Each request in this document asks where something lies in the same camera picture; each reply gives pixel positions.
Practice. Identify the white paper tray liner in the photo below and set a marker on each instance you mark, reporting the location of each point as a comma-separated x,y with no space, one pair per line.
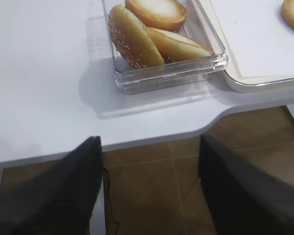
261,42

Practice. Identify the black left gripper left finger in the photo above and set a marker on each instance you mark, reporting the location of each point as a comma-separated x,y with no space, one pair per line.
58,201

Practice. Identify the sesame bun top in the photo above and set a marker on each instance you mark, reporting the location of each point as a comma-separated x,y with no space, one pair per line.
129,36

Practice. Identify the bun half cut side up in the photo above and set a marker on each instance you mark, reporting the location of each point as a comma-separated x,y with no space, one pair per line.
163,14

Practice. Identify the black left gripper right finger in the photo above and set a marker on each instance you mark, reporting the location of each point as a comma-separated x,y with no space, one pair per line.
242,199

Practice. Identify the clear plastic bun container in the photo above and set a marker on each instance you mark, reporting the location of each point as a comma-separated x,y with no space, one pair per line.
198,26

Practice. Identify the leaning bun half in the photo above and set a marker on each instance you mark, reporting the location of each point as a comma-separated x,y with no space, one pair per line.
177,47

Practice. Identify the white metal tray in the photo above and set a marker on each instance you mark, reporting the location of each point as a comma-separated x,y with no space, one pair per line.
233,77

